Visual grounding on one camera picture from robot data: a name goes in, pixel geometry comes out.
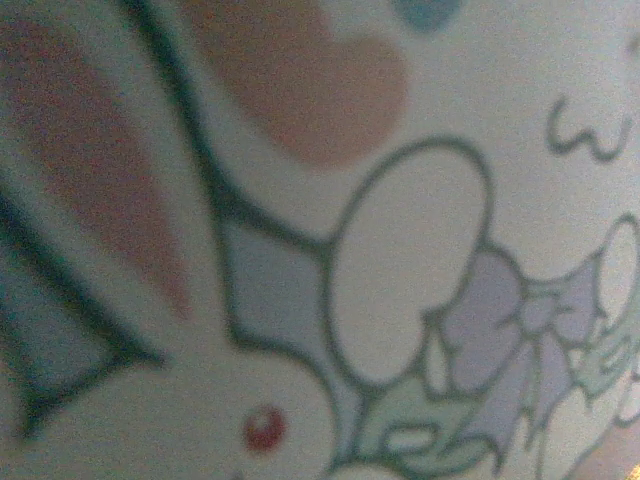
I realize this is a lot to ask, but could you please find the cartoon print tin box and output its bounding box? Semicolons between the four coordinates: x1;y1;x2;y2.
0;0;640;480

